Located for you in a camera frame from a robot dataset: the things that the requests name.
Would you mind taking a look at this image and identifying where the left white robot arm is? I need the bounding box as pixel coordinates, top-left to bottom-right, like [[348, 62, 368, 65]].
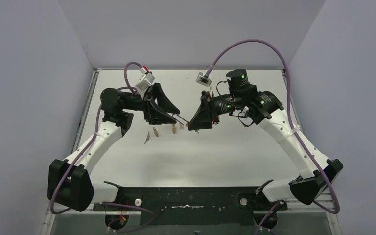
[[47, 83, 180, 214]]

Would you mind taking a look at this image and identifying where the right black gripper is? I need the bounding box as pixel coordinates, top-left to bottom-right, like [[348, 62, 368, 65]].
[[188, 91, 242, 130]]

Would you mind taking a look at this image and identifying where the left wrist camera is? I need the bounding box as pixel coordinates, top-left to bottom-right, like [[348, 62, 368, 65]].
[[135, 66, 155, 98]]

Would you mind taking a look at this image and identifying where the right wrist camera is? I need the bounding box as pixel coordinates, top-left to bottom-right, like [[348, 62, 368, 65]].
[[196, 72, 212, 92]]

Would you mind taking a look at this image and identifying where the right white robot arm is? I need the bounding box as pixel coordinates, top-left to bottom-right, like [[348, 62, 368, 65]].
[[188, 69, 343, 209]]

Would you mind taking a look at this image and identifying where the small silver key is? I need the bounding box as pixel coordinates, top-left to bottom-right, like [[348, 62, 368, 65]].
[[144, 132, 151, 144]]

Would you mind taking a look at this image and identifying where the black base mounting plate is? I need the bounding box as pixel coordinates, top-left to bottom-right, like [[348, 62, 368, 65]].
[[92, 185, 289, 227]]

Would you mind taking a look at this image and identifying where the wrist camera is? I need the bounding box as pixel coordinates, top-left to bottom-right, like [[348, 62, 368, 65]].
[[135, 66, 155, 98], [196, 72, 212, 92]]

